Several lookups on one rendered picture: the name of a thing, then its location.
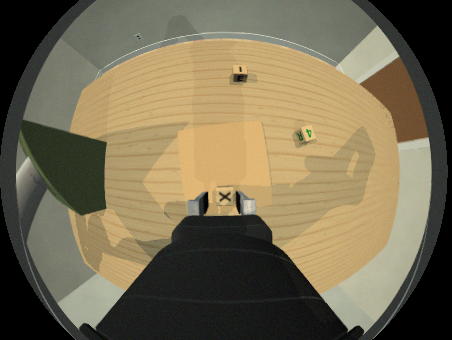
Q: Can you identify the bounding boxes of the tan letter block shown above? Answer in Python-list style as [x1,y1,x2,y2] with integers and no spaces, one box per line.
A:
[233,65,248,82]
[295,125,316,144]
[215,186,234,206]

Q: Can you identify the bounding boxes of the tan flat mat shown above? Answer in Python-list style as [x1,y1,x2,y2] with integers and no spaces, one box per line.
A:
[178,121,272,214]

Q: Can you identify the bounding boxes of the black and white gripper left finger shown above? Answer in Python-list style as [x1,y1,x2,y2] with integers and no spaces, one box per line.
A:
[187,192,209,216]

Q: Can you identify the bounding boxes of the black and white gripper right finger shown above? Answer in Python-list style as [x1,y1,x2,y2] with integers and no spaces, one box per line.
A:
[236,191,256,215]

